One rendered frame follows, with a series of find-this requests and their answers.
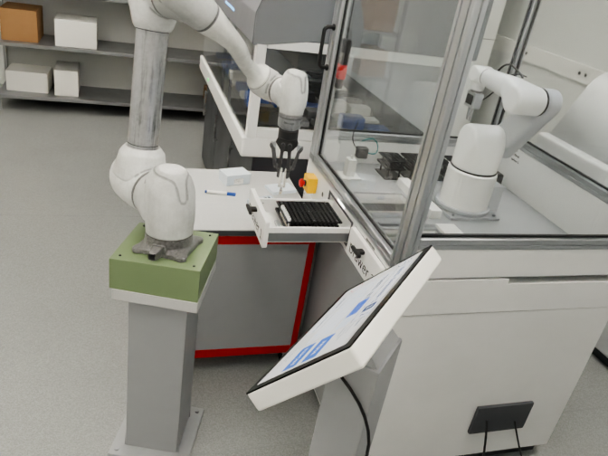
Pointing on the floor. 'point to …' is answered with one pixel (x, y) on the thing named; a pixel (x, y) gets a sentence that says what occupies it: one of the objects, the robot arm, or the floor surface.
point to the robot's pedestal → (159, 376)
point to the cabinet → (467, 370)
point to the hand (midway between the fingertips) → (282, 177)
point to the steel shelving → (104, 96)
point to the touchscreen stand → (345, 403)
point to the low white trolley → (247, 274)
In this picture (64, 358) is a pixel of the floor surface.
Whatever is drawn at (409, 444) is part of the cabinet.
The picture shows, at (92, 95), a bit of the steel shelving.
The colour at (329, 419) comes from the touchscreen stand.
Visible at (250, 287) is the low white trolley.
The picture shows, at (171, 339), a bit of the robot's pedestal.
